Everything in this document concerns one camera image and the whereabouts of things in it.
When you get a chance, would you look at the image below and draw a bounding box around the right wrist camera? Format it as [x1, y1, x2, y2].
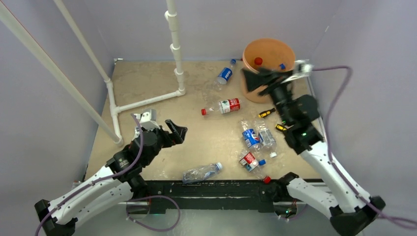
[290, 60, 314, 80]

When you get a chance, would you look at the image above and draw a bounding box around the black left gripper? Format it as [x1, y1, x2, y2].
[142, 119, 186, 166]

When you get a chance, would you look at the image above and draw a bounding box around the white PVC pipe frame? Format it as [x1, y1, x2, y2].
[0, 0, 186, 147]

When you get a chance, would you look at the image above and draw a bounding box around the clear white cap bottle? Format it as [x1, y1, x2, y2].
[182, 162, 223, 183]

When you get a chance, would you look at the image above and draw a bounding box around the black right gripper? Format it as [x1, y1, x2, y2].
[239, 67, 292, 124]

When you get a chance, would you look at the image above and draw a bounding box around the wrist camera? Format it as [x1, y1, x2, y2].
[290, 60, 314, 80]
[134, 109, 159, 131]

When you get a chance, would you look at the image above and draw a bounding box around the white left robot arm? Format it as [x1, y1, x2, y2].
[34, 119, 188, 236]

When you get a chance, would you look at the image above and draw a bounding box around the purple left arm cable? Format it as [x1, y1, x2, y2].
[34, 114, 145, 236]

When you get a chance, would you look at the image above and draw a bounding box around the small blue Pepsi bottle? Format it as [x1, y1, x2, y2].
[240, 119, 261, 152]

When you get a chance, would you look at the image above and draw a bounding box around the red cap clear bottle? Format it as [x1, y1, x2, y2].
[254, 57, 263, 66]

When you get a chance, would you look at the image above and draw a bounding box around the red blue label bottle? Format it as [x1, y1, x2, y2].
[239, 150, 271, 184]

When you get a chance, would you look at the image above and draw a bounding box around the purple loop cable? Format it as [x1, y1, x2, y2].
[126, 195, 181, 232]

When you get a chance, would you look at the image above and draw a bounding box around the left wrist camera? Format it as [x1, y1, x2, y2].
[134, 109, 159, 131]

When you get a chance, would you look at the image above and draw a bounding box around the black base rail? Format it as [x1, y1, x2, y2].
[147, 180, 293, 214]

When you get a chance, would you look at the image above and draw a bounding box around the crushed white cap bottle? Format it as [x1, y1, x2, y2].
[254, 119, 278, 158]

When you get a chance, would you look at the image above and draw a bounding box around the orange plastic bin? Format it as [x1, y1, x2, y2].
[240, 38, 297, 104]

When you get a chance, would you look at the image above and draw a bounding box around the red label water bottle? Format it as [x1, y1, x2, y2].
[201, 98, 242, 116]

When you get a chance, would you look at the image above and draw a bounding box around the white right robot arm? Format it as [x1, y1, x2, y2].
[242, 65, 386, 236]

